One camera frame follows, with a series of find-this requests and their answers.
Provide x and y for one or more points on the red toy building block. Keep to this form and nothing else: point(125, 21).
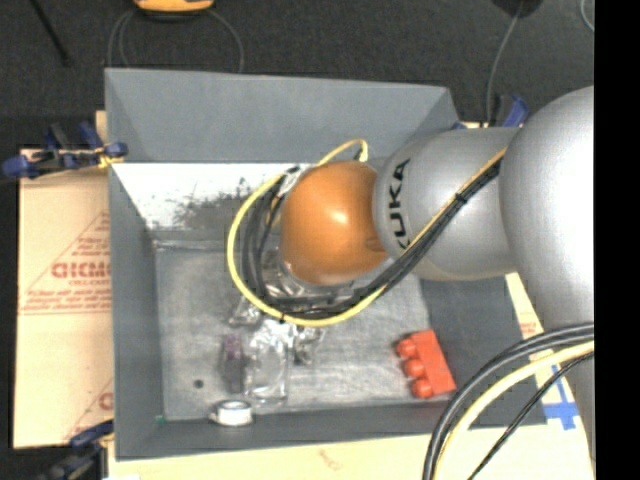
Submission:
point(429, 365)

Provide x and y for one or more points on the purple and grey small tool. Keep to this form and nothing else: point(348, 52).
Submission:
point(232, 360)

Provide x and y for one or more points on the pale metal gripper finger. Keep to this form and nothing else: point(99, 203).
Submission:
point(307, 345)
point(246, 314)

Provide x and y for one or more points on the grey metal bin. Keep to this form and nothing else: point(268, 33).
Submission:
point(200, 278)

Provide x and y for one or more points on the white tape roll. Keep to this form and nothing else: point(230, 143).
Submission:
point(231, 412)

